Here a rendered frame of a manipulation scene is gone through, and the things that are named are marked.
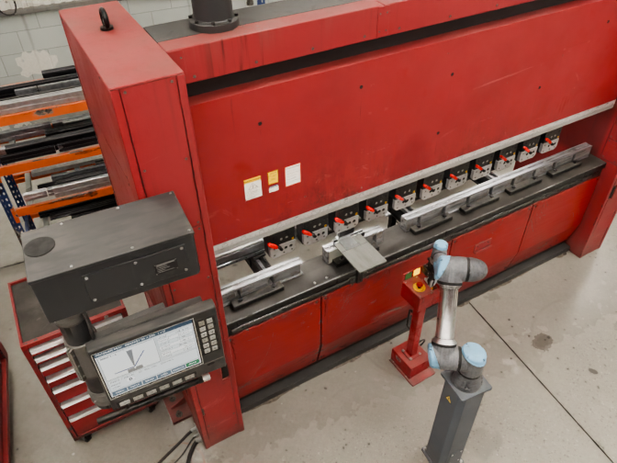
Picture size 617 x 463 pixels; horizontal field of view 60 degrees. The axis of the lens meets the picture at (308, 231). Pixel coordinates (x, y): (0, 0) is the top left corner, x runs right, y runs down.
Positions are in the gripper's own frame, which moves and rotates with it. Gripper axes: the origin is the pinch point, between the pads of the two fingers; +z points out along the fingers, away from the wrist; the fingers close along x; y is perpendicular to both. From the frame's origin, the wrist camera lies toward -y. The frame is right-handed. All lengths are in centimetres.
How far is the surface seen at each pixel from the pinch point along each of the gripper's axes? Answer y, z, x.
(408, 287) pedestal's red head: 4.3, -3.7, 15.0
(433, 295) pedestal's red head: -4.3, 2.4, 1.3
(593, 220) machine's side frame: 6, 35, -178
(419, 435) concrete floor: -48, 69, 34
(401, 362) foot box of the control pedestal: -5, 64, 14
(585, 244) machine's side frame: 2, 59, -178
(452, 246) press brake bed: 21.4, 4.4, -37.0
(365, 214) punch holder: 38, -40, 26
